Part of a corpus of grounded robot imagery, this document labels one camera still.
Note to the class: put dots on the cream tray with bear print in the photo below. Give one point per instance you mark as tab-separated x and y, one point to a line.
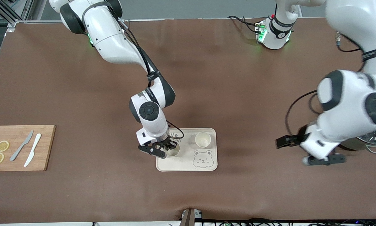
184	164

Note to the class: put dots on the grey mounting post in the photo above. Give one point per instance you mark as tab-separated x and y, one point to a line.
189	218

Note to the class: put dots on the glass pot lid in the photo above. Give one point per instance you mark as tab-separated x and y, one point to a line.
374	138

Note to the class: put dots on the grey plastic knife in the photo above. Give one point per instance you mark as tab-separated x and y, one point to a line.
21	147

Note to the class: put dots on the aluminium frame profile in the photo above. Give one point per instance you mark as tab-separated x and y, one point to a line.
5	12

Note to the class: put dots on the brown table cover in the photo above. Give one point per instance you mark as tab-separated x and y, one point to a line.
238	78

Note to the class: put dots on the wooden cutting board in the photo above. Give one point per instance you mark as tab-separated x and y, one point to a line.
46	150

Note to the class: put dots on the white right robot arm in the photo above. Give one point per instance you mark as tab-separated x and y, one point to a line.
112	40

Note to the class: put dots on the white plastic knife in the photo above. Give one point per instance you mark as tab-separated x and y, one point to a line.
33	150

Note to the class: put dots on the grey pot with glass lid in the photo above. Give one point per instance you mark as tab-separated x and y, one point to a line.
356	147

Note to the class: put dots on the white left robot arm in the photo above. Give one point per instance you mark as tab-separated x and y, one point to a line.
348	94

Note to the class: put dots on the white IKEA cup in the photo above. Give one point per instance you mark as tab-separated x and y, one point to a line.
203	139
174	152

